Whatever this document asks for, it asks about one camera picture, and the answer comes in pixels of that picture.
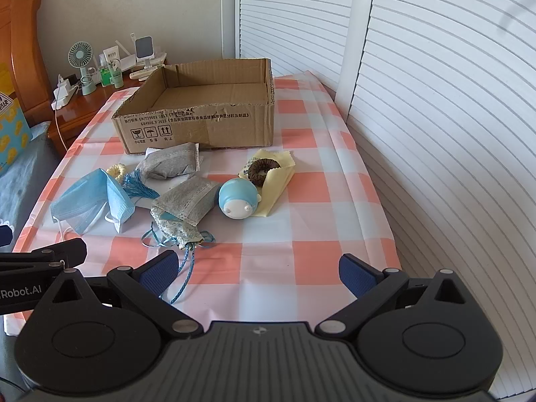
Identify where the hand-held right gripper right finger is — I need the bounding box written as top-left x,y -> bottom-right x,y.
315,253 -> 472,339

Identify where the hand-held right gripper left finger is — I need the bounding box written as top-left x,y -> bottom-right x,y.
31,250 -> 201,339

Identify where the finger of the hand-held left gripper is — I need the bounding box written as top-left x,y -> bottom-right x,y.
0,238 -> 88,277

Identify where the blue face mask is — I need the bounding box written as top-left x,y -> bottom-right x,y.
105,175 -> 135,233
50,168 -> 112,235

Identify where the yellow printed packet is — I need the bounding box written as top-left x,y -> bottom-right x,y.
238,148 -> 296,218

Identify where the brown scrunchie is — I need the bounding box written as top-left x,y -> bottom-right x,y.
247,158 -> 282,186

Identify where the brown cardboard box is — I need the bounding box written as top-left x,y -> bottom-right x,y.
111,58 -> 275,156

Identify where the grey blue bed blanket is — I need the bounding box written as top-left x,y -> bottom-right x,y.
0,121 -> 64,256

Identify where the grey lace-trimmed sachet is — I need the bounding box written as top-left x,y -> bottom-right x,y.
151,176 -> 220,224
144,142 -> 199,180

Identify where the blue tassel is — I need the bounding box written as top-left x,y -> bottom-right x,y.
121,169 -> 160,200

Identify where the pink checked tablecloth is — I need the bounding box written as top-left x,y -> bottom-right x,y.
4,69 -> 400,336

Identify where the duck print pillow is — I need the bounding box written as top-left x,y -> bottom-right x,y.
0,92 -> 33,173

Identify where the wooden nightstand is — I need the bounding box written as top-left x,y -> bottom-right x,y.
47,73 -> 143,155

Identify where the white power strip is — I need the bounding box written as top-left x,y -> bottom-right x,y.
52,74 -> 81,110

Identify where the white louvered door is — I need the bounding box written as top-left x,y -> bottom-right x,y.
347,0 -> 536,401
234,0 -> 368,93

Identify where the white remote control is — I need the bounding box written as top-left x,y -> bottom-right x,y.
130,66 -> 162,81

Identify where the green desk fan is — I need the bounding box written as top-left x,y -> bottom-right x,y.
68,41 -> 99,95

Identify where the white cosmetic tube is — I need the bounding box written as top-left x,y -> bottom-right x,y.
103,45 -> 122,72

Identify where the wooden headboard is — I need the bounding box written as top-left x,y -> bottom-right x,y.
0,0 -> 55,128

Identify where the white phone stand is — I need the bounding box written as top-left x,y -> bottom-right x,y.
133,36 -> 162,74

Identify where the floral drawstring pouch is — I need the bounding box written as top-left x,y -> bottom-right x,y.
140,209 -> 216,306

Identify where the white power cable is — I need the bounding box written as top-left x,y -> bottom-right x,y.
52,107 -> 68,155

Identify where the white door post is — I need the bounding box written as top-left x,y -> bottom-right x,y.
334,0 -> 378,123

